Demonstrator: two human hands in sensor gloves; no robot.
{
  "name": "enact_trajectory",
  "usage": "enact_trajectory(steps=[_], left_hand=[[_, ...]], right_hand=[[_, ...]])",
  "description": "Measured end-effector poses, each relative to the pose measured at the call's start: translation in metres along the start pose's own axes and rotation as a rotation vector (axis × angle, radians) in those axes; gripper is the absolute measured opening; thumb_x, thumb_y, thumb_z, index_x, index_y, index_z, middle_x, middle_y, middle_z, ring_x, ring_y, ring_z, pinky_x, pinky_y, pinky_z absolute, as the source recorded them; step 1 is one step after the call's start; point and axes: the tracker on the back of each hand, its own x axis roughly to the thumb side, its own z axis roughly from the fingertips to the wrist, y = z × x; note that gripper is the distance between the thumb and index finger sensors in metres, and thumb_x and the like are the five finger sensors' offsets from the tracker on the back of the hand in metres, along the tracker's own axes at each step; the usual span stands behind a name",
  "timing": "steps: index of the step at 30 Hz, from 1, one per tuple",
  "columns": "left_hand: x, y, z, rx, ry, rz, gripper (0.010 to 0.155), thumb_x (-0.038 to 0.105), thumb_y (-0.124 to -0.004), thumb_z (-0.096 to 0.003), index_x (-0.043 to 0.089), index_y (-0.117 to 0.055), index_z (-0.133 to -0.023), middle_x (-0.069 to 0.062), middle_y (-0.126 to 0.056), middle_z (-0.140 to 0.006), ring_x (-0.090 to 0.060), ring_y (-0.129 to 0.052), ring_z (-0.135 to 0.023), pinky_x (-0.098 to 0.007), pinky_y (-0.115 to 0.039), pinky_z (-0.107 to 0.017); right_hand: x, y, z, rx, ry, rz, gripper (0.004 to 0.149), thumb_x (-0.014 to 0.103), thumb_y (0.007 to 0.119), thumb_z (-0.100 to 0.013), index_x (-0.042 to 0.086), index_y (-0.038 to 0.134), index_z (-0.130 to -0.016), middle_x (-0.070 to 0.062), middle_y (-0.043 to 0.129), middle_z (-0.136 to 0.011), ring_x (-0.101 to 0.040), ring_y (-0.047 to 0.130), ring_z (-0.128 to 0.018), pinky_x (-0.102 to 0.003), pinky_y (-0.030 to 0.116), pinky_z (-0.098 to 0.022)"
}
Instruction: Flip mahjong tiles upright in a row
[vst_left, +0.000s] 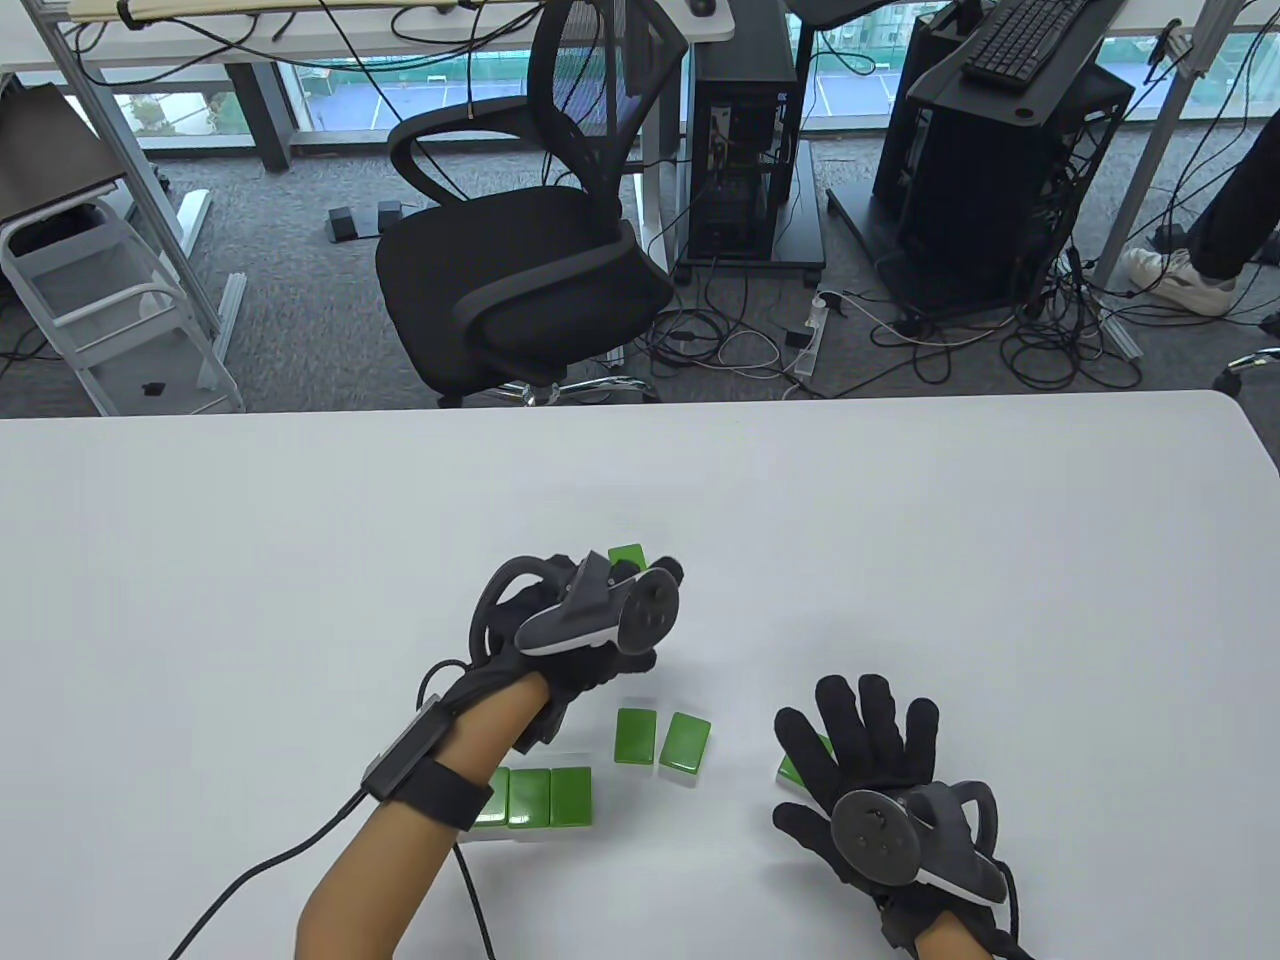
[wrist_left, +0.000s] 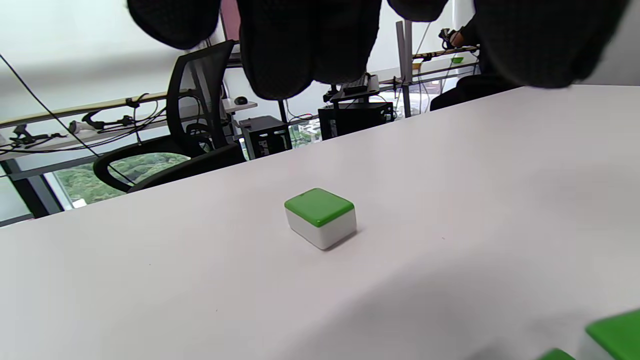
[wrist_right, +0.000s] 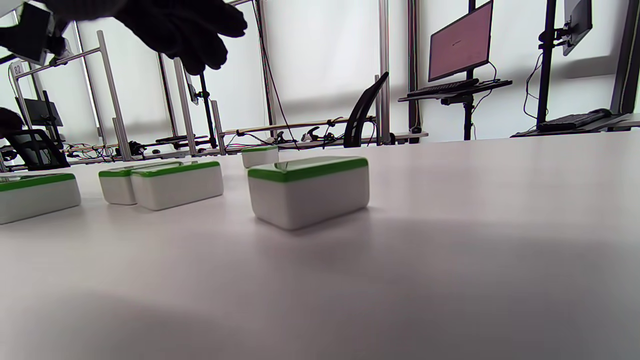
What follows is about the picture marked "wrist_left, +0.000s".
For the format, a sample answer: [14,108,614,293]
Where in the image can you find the grey metal post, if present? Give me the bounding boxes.
[395,20,414,119]

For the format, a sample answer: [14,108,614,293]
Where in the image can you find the green and white block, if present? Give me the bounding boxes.
[577,308,640,360]
[284,187,358,251]
[537,348,577,360]

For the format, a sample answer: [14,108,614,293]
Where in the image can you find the small black computer case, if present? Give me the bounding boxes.
[238,115,294,160]

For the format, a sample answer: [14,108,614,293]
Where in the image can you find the black office chair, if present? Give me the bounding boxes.
[92,39,249,194]

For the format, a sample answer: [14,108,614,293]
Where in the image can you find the black keyboard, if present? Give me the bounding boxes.
[330,73,381,104]

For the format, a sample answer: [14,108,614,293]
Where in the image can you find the long wooden desk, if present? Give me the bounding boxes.
[0,89,259,162]

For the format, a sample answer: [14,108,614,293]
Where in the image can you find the black cable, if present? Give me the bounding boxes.
[0,52,137,187]

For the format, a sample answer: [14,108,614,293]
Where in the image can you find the wide black computer case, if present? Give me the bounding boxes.
[317,101,396,141]

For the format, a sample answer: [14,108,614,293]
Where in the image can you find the person's left hand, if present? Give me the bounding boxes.
[126,0,629,101]

